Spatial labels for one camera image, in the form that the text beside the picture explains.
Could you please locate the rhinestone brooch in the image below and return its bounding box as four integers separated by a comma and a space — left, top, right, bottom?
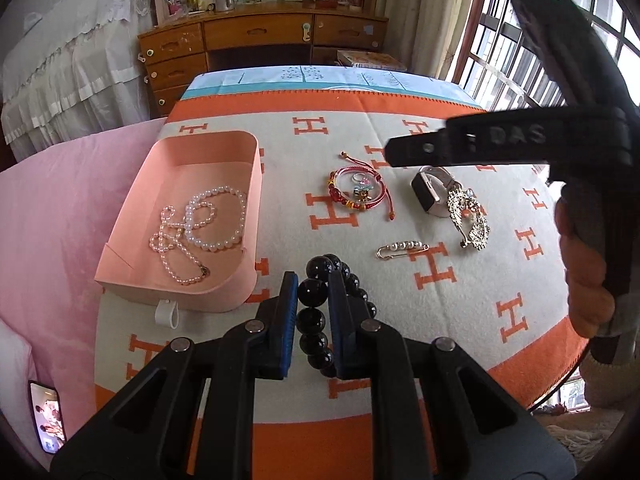
447, 187, 492, 251

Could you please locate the white pillow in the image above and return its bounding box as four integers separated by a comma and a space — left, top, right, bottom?
0, 320, 37, 428

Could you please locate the pink tray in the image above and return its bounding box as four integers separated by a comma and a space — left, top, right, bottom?
95, 131, 264, 329

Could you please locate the wooden desk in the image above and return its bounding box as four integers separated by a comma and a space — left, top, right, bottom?
137, 2, 390, 117

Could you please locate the pink pearl necklace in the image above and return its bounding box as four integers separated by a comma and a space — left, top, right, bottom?
147, 205, 211, 286

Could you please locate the pearl safety pin brooch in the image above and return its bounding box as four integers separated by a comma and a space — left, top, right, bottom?
376, 240, 430, 261

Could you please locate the red braided bracelet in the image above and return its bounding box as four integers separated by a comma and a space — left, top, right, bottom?
327, 152, 398, 221

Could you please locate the person's right hand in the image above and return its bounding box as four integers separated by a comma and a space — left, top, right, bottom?
555, 196, 617, 339

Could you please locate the stack of large books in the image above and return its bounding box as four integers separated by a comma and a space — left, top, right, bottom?
336, 50, 408, 72

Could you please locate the metal window grille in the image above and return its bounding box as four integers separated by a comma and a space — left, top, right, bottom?
450, 0, 640, 111

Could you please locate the person's right forearm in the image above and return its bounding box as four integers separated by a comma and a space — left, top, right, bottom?
580, 330, 640, 408

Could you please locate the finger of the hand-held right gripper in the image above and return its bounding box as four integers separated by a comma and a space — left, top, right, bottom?
385, 127, 451, 168

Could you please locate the light blue printed sheet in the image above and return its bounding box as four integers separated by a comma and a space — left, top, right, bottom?
180, 65, 486, 108

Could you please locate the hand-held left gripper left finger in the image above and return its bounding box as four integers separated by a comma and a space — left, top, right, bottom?
50, 271, 301, 480

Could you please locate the smartphone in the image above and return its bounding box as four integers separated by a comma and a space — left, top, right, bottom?
29, 381, 67, 455

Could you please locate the white pearl bracelet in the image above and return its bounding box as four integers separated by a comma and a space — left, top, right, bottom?
184, 186, 249, 252

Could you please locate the beige curtain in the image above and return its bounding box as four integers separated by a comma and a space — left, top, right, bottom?
375, 0, 493, 81

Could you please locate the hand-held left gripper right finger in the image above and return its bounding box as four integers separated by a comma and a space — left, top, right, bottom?
327, 267, 576, 480

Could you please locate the smartwatch with pale strap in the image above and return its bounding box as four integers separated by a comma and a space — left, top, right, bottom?
411, 165, 463, 218

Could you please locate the orange and white blanket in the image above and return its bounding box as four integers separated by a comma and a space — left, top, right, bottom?
95, 91, 591, 466

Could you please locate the black bead bracelet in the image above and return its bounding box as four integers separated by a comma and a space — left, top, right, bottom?
296, 255, 378, 378

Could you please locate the pink bedsheet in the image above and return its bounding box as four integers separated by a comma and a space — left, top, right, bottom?
0, 117, 168, 456

